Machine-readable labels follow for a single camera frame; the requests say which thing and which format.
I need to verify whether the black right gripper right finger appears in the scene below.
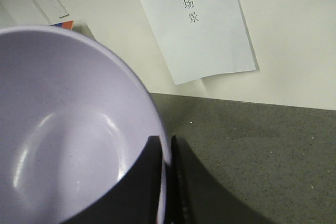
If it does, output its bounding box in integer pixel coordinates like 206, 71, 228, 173
165, 135, 271, 223

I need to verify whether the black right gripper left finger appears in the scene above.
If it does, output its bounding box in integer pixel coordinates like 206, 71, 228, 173
64, 136, 162, 223

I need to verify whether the purple bowl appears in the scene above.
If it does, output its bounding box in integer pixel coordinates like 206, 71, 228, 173
1, 26, 171, 223

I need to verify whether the white paper sheet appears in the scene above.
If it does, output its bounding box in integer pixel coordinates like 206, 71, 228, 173
140, 0, 257, 84

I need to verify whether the blue orange sign board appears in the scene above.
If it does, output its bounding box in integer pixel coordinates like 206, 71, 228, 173
50, 20, 74, 30

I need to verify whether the white wall switch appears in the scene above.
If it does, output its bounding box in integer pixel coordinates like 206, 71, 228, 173
37, 0, 69, 23

